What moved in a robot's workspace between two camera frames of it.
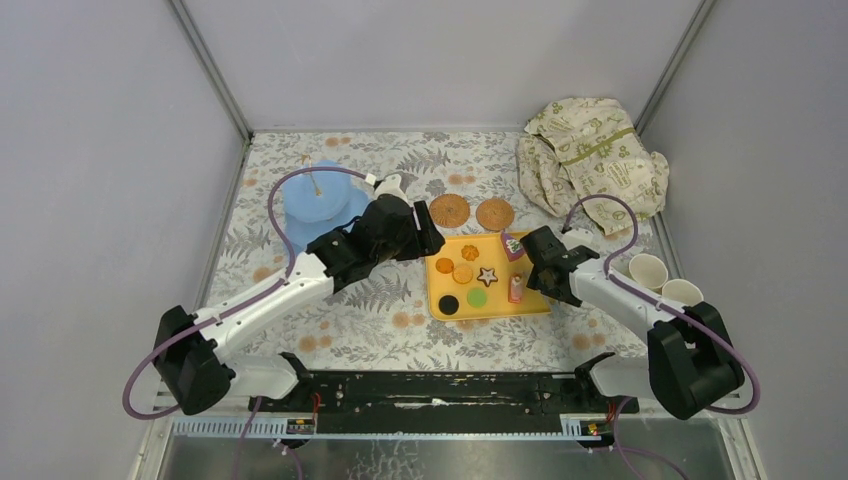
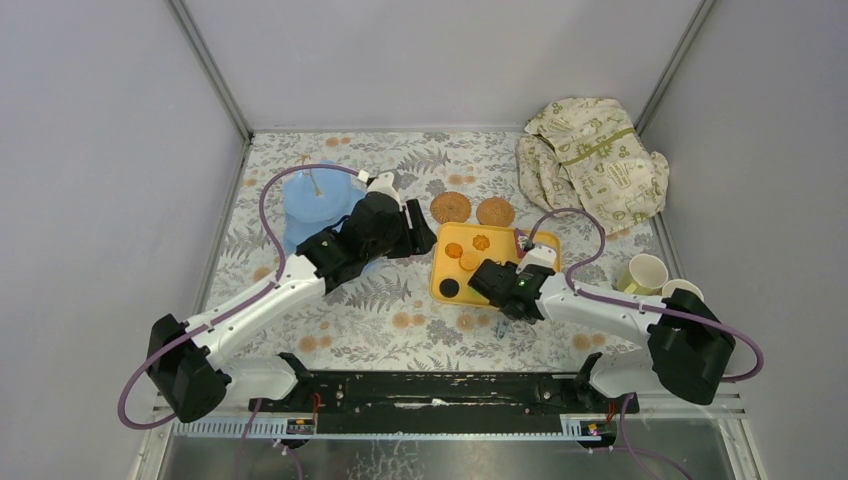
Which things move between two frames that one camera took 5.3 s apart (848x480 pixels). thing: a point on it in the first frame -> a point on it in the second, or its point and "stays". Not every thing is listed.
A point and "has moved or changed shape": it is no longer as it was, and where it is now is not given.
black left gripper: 419,229 stays
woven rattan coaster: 494,215 stays
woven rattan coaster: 449,210 stays
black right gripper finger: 544,277 -> 489,280
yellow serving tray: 471,276 has moved or changed shape
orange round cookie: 444,265 -> 454,250
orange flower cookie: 469,252 -> 480,242
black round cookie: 448,304 -> 449,287
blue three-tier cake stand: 319,201 stays
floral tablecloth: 382,324 stays
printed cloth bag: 582,157 stays
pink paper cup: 682,292 stays
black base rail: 442,393 stays
